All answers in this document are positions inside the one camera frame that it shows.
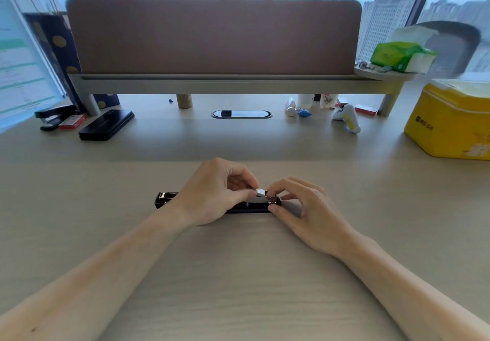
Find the person's left hand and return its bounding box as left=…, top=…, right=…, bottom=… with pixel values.
left=168, top=157, right=261, bottom=227

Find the person's right hand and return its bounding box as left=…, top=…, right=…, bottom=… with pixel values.
left=267, top=176, right=369, bottom=258

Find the black stapler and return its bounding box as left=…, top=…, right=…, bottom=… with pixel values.
left=34, top=104, right=77, bottom=132
left=154, top=191, right=282, bottom=215

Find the person's left forearm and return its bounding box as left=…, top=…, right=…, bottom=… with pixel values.
left=0, top=204, right=200, bottom=341

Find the person's right forearm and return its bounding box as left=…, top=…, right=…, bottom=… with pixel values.
left=337, top=237, right=490, bottom=341

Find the beige desk shelf riser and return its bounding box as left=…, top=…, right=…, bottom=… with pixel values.
left=67, top=70, right=420, bottom=118

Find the white toy game controller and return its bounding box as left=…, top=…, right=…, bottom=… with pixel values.
left=332, top=103, right=362, bottom=135

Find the black rectangular case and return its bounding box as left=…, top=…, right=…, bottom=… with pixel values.
left=78, top=109, right=136, bottom=142

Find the brown desk divider panel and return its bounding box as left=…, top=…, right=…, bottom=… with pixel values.
left=66, top=0, right=363, bottom=76

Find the red staple box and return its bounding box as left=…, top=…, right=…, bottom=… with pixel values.
left=59, top=114, right=86, bottom=131

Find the yellow tin box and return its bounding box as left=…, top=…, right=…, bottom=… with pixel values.
left=403, top=78, right=490, bottom=161

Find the green tissue pack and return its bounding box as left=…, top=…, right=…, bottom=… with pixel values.
left=369, top=24, right=439, bottom=74

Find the black closed stapler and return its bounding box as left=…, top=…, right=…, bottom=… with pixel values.
left=34, top=104, right=77, bottom=132

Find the navy dotted gift bag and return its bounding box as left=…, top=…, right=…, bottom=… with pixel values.
left=22, top=0, right=121, bottom=116

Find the grey office chair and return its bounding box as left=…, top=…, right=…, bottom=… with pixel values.
left=415, top=21, right=482, bottom=77

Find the oval cable grommet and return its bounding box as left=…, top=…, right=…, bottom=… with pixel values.
left=211, top=109, right=272, bottom=119

